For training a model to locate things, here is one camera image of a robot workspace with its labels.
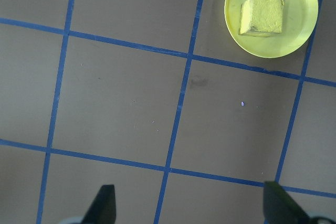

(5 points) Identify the yellow foam block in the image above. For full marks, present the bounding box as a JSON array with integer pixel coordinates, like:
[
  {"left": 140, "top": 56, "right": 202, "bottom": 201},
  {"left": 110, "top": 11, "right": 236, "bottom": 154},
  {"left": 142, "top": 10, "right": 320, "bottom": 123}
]
[{"left": 238, "top": 0, "right": 286, "bottom": 38}]

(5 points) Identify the yellow round plate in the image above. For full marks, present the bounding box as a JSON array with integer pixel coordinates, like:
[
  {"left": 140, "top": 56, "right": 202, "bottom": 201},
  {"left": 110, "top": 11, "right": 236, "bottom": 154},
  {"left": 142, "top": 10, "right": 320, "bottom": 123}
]
[{"left": 224, "top": 0, "right": 319, "bottom": 59}]

